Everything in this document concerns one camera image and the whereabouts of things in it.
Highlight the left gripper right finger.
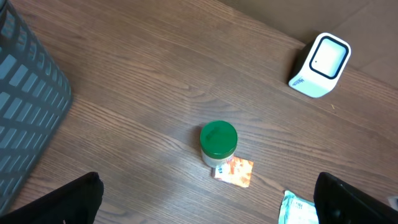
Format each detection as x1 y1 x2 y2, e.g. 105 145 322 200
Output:
313 172 397 224

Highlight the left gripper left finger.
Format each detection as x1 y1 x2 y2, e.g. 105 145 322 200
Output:
1 172 104 224

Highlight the teal wet wipes pack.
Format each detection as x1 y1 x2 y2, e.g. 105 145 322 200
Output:
278 190 319 224

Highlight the orange tissue pack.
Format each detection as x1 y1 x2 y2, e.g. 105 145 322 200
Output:
212 156 254 188

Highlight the white bottle green cap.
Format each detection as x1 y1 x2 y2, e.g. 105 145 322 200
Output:
200 120 238 168

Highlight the white barcode scanner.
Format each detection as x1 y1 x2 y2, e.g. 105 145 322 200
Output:
288 32 351 98

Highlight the grey plastic mesh basket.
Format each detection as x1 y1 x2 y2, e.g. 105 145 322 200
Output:
1 1 73 214

